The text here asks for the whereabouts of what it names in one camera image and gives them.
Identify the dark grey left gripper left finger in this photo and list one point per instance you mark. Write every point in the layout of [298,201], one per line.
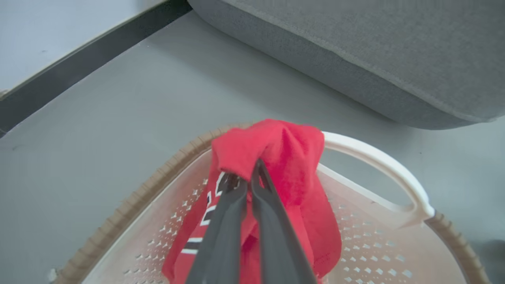
[221,244]

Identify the red jersey with white print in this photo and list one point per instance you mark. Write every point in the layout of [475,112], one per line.
[292,165]

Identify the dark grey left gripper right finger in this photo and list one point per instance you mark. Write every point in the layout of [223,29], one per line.
[278,244]

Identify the white perforated laundry basket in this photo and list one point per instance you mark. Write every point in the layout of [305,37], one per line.
[375,252]

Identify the grey fabric sofa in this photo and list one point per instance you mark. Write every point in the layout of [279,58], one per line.
[375,51]

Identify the dark grey baseboard strip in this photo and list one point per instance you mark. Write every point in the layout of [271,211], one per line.
[79,67]

